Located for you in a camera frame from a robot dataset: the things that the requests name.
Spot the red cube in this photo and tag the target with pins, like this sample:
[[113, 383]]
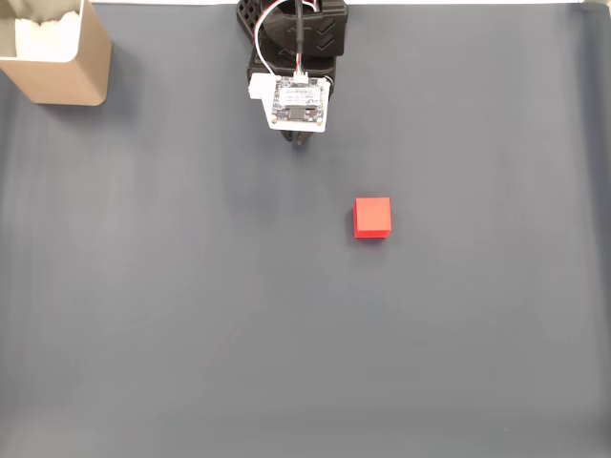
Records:
[[372, 217]]

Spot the beige box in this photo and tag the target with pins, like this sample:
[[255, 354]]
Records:
[[71, 81]]

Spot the grey-blue table mat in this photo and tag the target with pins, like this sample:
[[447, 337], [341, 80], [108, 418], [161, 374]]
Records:
[[191, 286]]

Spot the white crumpled paper padding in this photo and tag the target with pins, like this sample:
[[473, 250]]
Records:
[[45, 40]]

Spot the camera board on white mount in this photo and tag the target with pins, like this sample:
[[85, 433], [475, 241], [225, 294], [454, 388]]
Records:
[[298, 102]]

